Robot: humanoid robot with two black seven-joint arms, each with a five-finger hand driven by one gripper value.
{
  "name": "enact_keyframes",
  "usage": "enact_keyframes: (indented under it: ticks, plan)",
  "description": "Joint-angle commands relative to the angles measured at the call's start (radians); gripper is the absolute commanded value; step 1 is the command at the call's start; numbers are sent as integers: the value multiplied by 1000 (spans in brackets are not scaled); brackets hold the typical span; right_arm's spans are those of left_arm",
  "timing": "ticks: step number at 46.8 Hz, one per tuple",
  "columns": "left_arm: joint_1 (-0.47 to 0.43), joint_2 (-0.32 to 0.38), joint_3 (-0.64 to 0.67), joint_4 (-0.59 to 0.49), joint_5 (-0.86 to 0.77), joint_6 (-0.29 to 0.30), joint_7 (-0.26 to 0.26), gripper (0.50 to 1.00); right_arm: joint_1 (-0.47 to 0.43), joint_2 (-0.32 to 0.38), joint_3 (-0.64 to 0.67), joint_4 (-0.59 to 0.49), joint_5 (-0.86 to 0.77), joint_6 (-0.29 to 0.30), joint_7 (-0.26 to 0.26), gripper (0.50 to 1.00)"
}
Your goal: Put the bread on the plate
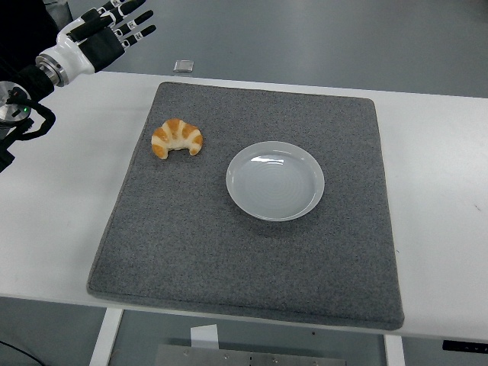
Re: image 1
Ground white table leg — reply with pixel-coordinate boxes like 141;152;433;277
88;307;125;366
383;334;406;366

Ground grey metal plate with screws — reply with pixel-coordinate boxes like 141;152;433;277
155;343;348;366

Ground person's legs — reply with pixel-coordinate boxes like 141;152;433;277
0;0;62;83

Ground orange croissant bread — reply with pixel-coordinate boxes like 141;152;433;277
151;117;204;160

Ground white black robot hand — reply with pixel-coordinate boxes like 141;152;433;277
53;0;158;79

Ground thin black floor cable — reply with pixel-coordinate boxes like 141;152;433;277
0;337;39;366

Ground white round plate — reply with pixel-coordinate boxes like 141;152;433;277
225;140;326;222

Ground grey felt mat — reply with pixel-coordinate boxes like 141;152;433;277
86;81;405;332

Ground black table control panel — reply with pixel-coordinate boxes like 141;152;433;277
441;339;488;352

